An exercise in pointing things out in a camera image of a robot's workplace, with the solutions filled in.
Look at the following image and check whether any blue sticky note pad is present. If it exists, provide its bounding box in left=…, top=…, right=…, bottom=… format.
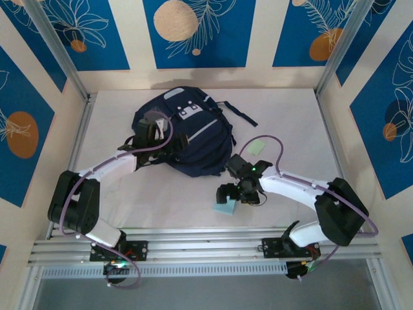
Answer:
left=212, top=195, right=236, bottom=216

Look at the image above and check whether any navy blue school backpack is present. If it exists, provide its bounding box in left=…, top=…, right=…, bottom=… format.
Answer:
left=132, top=85, right=259, bottom=178

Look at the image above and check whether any green sticky note pad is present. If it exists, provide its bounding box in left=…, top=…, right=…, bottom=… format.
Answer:
left=247, top=140, right=267, bottom=156

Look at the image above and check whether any black controller board with LED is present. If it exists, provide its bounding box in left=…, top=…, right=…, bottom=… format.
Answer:
left=285, top=260, right=316, bottom=280
left=103, top=260, right=132, bottom=277

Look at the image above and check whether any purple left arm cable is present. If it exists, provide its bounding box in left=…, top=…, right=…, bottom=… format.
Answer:
left=60, top=109, right=175, bottom=290

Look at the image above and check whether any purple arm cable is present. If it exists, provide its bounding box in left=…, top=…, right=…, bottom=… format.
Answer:
left=60, top=109, right=175, bottom=290
left=237, top=135, right=379, bottom=282

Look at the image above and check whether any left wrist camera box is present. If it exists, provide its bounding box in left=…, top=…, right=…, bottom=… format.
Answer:
left=154, top=118, right=168, bottom=140

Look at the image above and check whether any aluminium mounting rail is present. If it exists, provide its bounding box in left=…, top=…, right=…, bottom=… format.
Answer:
left=27, top=227, right=383, bottom=266

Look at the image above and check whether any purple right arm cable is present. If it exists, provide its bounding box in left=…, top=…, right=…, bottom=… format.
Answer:
left=237, top=135, right=379, bottom=282

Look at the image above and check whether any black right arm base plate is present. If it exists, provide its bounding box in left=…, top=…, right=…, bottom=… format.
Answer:
left=261, top=237, right=321, bottom=259

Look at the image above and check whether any grey slotted cable duct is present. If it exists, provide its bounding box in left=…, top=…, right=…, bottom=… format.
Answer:
left=40, top=261, right=288, bottom=280

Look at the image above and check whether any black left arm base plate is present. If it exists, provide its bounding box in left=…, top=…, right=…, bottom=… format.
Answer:
left=89, top=240, right=149, bottom=262

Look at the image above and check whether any aluminium frame post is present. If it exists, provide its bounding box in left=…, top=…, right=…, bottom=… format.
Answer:
left=314, top=0, right=380, bottom=98
left=24, top=0, right=90, bottom=101

